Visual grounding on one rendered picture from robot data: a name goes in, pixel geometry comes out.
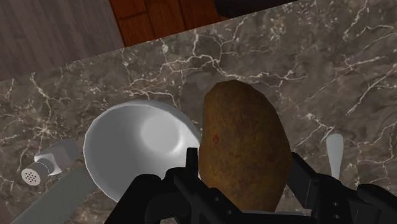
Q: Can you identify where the brown potato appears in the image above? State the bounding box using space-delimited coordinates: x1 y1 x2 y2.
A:
198 80 293 213

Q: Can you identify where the white utensil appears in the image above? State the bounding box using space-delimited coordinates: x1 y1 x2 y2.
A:
325 133 344 181

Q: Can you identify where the grey salt shaker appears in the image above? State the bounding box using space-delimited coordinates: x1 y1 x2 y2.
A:
20 138 80 187

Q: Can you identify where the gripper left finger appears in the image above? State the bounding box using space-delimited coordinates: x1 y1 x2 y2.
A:
104 147 249 224

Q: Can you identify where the grey flat utensil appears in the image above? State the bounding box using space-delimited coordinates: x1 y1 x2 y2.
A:
10 169 99 224

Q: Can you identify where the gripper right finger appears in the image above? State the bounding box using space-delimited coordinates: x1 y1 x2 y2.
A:
286 151 397 224

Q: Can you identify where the white bowl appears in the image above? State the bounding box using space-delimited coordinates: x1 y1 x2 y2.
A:
83 99 202 203

